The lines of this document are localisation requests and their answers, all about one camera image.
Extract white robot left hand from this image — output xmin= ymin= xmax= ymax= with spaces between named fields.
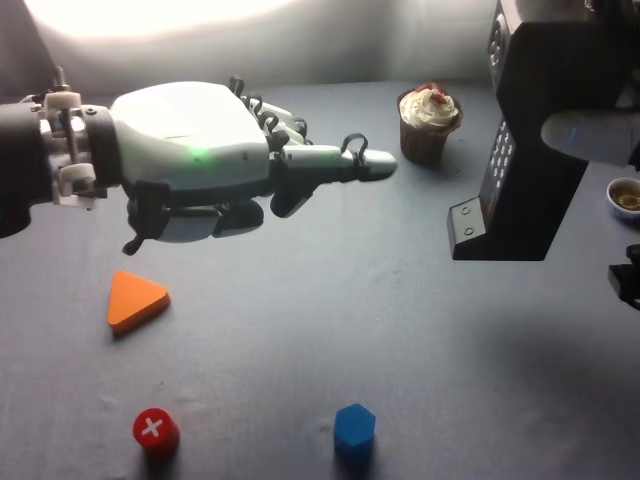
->
xmin=109 ymin=74 xmax=400 ymax=256

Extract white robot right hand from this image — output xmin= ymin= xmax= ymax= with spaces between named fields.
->
xmin=540 ymin=74 xmax=640 ymax=169

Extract black vintage brick phone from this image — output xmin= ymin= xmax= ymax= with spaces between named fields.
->
xmin=446 ymin=0 xmax=640 ymax=262

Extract small bowl of green soup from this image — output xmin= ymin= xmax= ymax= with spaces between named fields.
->
xmin=606 ymin=177 xmax=640 ymax=221

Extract white backdrop cloth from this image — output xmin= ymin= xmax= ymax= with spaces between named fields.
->
xmin=0 ymin=0 xmax=501 ymax=104

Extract toy cupcake with cream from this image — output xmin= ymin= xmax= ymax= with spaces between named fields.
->
xmin=397 ymin=82 xmax=464 ymax=165

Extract orange triangle block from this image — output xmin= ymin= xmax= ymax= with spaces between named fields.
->
xmin=106 ymin=270 xmax=172 ymax=335

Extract red cylinder block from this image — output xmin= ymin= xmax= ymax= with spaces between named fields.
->
xmin=131 ymin=407 xmax=181 ymax=457

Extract blue hexagon block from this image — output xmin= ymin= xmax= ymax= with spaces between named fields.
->
xmin=333 ymin=402 xmax=377 ymax=459

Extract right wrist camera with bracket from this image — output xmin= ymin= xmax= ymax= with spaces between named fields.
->
xmin=607 ymin=243 xmax=640 ymax=312

